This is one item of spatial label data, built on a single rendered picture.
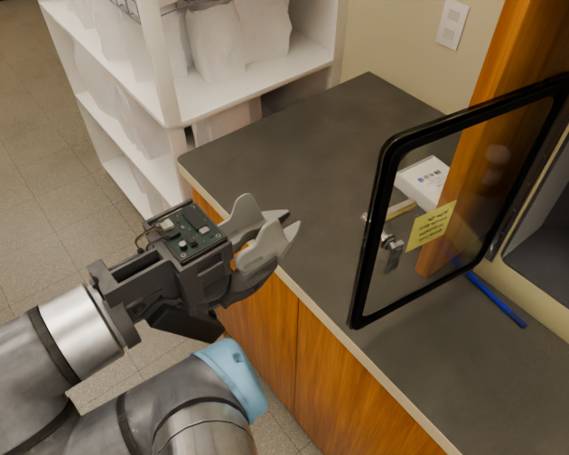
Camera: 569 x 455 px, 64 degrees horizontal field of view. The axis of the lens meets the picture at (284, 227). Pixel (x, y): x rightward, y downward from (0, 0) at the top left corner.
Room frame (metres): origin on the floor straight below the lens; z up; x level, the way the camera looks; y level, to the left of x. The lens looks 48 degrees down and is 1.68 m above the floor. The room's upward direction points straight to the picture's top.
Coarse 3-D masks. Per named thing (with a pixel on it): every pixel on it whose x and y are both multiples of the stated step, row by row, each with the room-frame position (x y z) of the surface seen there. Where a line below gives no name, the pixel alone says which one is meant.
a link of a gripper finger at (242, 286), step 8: (264, 264) 0.28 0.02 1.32; (272, 264) 0.28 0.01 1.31; (256, 272) 0.27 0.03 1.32; (264, 272) 0.27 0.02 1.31; (272, 272) 0.28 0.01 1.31; (232, 280) 0.26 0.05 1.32; (240, 280) 0.26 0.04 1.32; (248, 280) 0.26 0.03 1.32; (256, 280) 0.26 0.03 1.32; (264, 280) 0.27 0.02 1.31; (232, 288) 0.25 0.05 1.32; (240, 288) 0.25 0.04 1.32; (248, 288) 0.25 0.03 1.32; (256, 288) 0.26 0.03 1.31; (224, 296) 0.24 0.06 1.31; (232, 296) 0.24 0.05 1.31; (240, 296) 0.25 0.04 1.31; (248, 296) 0.25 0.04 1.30; (224, 304) 0.24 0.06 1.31
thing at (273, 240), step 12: (264, 228) 0.29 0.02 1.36; (276, 228) 0.30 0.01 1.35; (288, 228) 0.33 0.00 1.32; (264, 240) 0.29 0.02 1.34; (276, 240) 0.30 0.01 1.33; (288, 240) 0.31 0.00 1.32; (240, 252) 0.28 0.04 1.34; (252, 252) 0.28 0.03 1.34; (264, 252) 0.29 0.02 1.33; (276, 252) 0.29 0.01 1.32; (240, 264) 0.27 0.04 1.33; (252, 264) 0.28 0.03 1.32
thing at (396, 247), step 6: (390, 240) 0.40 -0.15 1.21; (384, 246) 0.40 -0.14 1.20; (390, 246) 0.40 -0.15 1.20; (396, 246) 0.39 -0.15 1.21; (402, 246) 0.40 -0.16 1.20; (390, 252) 0.39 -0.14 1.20; (396, 252) 0.39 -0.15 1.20; (402, 252) 0.39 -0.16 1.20; (390, 258) 0.39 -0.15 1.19; (396, 258) 0.39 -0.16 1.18; (390, 264) 0.39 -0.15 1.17; (396, 264) 0.40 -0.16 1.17; (390, 270) 0.39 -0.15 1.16
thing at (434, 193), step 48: (384, 144) 0.39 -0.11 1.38; (432, 144) 0.42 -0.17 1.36; (480, 144) 0.46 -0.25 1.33; (528, 144) 0.52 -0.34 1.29; (432, 192) 0.43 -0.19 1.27; (480, 192) 0.48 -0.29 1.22; (384, 240) 0.40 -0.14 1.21; (432, 240) 0.45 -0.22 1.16; (480, 240) 0.52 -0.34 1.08; (384, 288) 0.41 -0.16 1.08
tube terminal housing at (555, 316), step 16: (560, 144) 0.53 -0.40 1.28; (496, 256) 0.53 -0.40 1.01; (480, 272) 0.54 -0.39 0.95; (496, 272) 0.52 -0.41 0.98; (512, 272) 0.50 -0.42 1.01; (496, 288) 0.51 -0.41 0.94; (512, 288) 0.49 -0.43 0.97; (528, 288) 0.47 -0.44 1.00; (528, 304) 0.46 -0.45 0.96; (544, 304) 0.44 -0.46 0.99; (560, 304) 0.43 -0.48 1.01; (544, 320) 0.43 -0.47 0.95; (560, 320) 0.42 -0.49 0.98; (560, 336) 0.40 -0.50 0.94
